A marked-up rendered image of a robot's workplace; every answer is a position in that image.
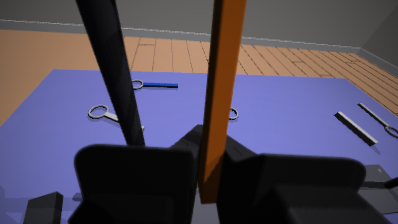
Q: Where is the orange handle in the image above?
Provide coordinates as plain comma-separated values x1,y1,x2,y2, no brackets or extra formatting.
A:
198,0,246,204

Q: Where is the grey loop with blue handle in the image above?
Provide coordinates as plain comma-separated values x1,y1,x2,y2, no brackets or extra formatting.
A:
132,80,178,89

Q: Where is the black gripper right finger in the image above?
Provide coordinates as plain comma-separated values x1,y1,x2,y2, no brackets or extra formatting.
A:
216,135,366,224

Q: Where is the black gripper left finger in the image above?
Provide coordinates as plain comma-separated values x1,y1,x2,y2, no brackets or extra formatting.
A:
74,124,203,224

